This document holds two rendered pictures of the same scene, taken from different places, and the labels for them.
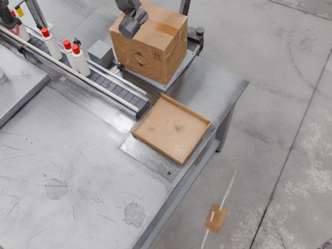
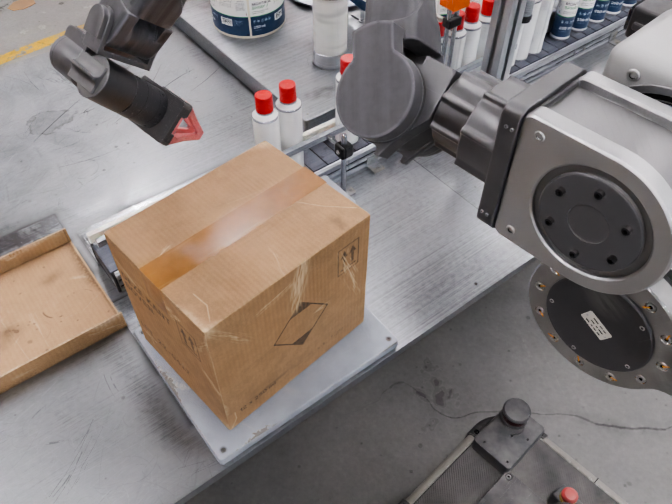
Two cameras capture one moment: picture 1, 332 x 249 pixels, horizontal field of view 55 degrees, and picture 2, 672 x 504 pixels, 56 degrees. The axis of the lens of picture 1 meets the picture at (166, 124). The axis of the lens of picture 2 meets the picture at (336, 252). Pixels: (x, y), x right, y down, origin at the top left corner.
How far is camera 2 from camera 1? 1.61 m
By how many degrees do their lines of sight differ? 54
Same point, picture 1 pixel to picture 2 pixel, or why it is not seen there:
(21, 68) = not seen: hidden behind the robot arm
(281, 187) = not seen: outside the picture
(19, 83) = (302, 82)
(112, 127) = (112, 213)
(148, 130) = (50, 273)
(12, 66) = not seen: hidden behind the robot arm
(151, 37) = (171, 216)
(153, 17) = (253, 239)
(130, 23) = (71, 45)
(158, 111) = (87, 305)
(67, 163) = (84, 139)
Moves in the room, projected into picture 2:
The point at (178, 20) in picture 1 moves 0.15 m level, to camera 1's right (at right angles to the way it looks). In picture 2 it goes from (199, 297) to (150, 399)
